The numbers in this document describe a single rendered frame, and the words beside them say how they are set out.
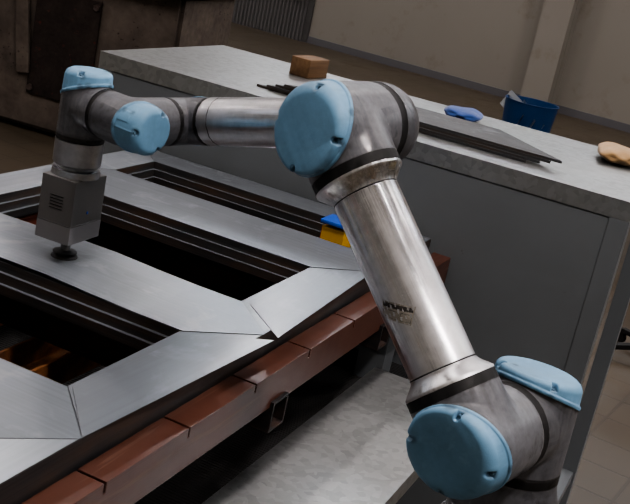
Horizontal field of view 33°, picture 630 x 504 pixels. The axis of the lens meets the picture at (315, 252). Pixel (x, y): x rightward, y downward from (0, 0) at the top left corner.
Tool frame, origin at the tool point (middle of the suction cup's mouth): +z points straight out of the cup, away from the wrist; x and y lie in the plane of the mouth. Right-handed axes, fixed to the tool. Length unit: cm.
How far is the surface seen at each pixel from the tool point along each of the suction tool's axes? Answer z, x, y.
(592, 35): 0, -66, -997
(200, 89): -17, -23, -82
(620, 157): -22, 70, -115
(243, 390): 3.1, 40.5, 13.6
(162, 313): -0.6, 22.6, 6.8
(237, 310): -0.6, 29.9, -3.8
